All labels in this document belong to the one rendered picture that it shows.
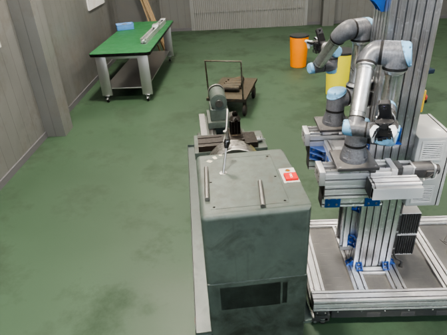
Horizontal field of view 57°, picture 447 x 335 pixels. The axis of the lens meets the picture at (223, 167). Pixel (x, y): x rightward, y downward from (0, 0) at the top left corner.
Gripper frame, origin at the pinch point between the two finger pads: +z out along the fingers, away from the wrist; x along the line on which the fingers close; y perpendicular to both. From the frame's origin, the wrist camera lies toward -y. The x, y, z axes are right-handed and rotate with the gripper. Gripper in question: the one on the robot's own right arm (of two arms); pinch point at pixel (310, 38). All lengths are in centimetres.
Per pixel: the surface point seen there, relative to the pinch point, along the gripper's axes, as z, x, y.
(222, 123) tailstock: 31, -69, 59
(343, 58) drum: 233, 187, 123
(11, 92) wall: 247, -249, 43
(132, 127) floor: 272, -131, 141
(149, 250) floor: 6, -161, 137
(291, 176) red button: -120, -83, 20
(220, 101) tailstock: 31, -67, 39
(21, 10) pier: 288, -208, -32
